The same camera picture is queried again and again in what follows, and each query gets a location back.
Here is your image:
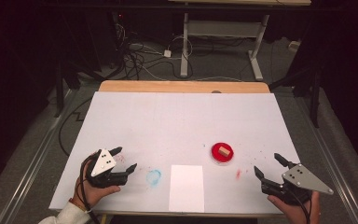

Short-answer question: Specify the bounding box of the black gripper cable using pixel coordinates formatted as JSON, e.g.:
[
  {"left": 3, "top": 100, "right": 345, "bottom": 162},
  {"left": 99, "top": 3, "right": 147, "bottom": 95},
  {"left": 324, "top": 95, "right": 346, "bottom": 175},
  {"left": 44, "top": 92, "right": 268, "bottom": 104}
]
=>
[
  {"left": 293, "top": 195, "right": 311, "bottom": 224},
  {"left": 78, "top": 154, "right": 102, "bottom": 224}
]

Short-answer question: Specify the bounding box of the small white box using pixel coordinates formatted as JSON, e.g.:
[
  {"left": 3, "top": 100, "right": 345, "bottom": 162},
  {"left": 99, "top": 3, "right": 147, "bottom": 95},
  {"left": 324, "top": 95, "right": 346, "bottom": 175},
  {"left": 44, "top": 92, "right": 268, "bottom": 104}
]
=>
[{"left": 287, "top": 40, "right": 302, "bottom": 52}]

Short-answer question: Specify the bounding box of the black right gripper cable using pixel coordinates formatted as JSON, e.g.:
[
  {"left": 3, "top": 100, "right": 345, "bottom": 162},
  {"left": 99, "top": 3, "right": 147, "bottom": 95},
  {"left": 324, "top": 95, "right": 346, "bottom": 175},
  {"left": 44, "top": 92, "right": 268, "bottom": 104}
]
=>
[{"left": 293, "top": 195, "right": 311, "bottom": 224}]

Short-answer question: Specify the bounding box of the white-framed desk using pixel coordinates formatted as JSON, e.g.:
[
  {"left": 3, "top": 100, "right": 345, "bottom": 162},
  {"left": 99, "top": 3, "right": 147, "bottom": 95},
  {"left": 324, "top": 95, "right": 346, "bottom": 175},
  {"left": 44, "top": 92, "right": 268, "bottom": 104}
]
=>
[{"left": 167, "top": 0, "right": 312, "bottom": 82}]

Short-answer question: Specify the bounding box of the black floor cable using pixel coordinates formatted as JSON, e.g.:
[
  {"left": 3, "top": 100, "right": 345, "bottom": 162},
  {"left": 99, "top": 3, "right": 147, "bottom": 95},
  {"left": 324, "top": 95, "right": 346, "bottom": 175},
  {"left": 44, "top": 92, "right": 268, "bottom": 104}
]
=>
[{"left": 58, "top": 97, "right": 93, "bottom": 157}]

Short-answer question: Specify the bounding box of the metal floor rail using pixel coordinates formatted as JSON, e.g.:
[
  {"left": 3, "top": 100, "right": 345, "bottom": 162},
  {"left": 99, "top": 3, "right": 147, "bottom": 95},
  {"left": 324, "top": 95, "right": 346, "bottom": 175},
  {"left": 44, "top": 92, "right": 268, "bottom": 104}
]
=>
[
  {"left": 0, "top": 89, "right": 77, "bottom": 224},
  {"left": 293, "top": 92, "right": 358, "bottom": 224}
]

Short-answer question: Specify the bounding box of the large white board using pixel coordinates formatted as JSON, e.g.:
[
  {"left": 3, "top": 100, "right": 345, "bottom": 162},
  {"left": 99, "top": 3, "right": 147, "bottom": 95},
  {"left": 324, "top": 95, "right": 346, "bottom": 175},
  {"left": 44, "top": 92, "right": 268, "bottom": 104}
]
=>
[{"left": 48, "top": 91, "right": 321, "bottom": 217}]

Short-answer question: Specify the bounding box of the wooden table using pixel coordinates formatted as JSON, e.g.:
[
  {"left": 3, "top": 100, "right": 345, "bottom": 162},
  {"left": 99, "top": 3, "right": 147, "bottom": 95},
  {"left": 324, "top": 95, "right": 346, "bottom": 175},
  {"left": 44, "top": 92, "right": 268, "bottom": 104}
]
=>
[{"left": 97, "top": 79, "right": 278, "bottom": 218}]

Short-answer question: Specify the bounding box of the tangle of black cables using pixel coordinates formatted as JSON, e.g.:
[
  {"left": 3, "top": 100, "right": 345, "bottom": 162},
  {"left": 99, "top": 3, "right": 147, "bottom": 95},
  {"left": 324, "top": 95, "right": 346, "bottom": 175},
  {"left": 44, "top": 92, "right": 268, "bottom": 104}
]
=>
[{"left": 115, "top": 21, "right": 195, "bottom": 81}]

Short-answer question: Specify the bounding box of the white floor cable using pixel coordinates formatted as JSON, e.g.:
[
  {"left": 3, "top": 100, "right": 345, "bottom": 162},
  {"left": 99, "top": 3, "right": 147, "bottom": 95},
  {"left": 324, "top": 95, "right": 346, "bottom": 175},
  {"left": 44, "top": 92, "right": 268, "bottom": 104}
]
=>
[{"left": 134, "top": 63, "right": 243, "bottom": 83}]

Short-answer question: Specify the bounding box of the person's right hand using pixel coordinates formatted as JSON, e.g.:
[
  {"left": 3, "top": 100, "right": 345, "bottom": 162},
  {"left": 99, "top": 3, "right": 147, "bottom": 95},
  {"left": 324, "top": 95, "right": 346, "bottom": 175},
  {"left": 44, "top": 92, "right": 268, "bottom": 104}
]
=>
[{"left": 267, "top": 190, "right": 322, "bottom": 224}]

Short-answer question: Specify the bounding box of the person's left hand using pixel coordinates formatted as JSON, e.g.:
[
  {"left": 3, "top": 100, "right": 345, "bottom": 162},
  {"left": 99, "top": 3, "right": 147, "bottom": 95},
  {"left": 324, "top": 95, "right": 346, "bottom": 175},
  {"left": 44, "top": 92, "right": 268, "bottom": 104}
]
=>
[{"left": 72, "top": 150, "right": 121, "bottom": 209}]

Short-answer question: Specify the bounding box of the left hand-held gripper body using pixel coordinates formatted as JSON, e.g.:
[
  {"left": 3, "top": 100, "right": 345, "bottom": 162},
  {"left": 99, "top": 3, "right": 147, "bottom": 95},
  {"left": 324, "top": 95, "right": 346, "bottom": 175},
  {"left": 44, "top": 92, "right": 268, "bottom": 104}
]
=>
[{"left": 85, "top": 148, "right": 129, "bottom": 189}]

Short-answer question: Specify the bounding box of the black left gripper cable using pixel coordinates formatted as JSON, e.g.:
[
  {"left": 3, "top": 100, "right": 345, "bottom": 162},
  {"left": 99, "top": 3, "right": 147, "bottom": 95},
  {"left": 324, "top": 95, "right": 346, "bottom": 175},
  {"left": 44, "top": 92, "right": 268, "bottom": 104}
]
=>
[{"left": 78, "top": 154, "right": 102, "bottom": 224}]

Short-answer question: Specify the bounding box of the round red ink pad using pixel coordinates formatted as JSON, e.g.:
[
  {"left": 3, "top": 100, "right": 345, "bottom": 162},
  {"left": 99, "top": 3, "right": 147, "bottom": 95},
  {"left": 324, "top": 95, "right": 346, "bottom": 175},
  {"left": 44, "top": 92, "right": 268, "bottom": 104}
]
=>
[{"left": 211, "top": 142, "right": 235, "bottom": 165}]

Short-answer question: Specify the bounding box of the white paper sheet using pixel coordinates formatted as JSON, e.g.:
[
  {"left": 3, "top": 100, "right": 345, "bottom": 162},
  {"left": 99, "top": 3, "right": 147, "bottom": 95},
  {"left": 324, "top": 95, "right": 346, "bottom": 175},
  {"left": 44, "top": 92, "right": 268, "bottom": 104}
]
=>
[{"left": 168, "top": 164, "right": 206, "bottom": 214}]

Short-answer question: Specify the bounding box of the orange bracelet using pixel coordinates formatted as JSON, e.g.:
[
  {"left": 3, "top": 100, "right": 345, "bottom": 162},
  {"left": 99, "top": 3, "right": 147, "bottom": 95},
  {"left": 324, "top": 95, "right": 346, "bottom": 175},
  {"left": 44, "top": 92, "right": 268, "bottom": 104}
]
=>
[{"left": 68, "top": 198, "right": 90, "bottom": 214}]

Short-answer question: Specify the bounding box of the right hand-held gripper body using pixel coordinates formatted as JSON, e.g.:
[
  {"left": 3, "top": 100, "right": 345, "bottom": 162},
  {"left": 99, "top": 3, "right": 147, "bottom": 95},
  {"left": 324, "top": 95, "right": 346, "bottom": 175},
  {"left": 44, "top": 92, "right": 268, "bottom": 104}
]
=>
[{"left": 260, "top": 163, "right": 335, "bottom": 206}]

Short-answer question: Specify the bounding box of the black stand leg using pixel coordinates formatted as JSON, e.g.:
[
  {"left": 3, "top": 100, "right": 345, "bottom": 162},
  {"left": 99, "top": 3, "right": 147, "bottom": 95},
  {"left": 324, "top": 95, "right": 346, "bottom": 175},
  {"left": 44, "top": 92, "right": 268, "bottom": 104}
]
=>
[{"left": 269, "top": 62, "right": 324, "bottom": 129}]

